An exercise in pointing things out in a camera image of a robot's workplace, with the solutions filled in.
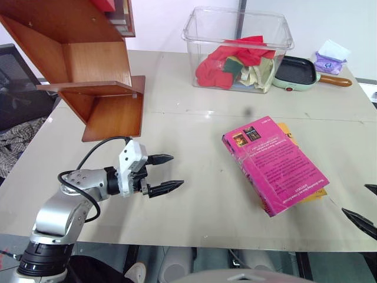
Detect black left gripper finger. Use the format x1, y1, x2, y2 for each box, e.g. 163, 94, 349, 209
147, 180, 185, 199
146, 153, 175, 167

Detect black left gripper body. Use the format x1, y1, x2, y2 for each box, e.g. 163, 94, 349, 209
132, 164, 153, 198

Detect pink paperback book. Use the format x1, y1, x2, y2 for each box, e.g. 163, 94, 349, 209
221, 116, 330, 218

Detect orange yellow book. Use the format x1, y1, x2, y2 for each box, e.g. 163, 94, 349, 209
258, 122, 329, 208

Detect brown wooden bookshelf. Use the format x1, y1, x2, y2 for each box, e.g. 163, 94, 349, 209
0, 0, 147, 143

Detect white shoe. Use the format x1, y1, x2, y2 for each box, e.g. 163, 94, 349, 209
124, 261, 147, 283

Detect red and cream cloths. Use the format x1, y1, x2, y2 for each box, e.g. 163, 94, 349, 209
195, 35, 276, 90

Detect grey robot torso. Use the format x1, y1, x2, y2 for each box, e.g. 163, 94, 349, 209
176, 269, 313, 283

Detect plaid fabric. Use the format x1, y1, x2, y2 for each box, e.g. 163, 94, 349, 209
0, 117, 48, 179

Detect cream yellow cloth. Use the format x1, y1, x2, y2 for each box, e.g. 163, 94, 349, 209
237, 57, 276, 94

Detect purple tissue pack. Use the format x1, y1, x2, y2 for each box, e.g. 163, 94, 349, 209
312, 39, 352, 75

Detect mint green electric frying pan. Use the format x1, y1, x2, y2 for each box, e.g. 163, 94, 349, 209
272, 55, 353, 93

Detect clear plastic storage bin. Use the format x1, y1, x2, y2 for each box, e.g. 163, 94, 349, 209
181, 6, 296, 95

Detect black office chair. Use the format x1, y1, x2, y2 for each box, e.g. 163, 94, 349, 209
0, 43, 57, 132

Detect dark vertical pole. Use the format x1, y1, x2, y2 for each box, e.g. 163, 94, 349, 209
236, 0, 247, 40

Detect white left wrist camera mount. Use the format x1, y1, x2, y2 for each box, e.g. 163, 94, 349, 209
117, 139, 148, 199

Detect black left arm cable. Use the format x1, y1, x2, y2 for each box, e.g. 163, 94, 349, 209
57, 136, 132, 223

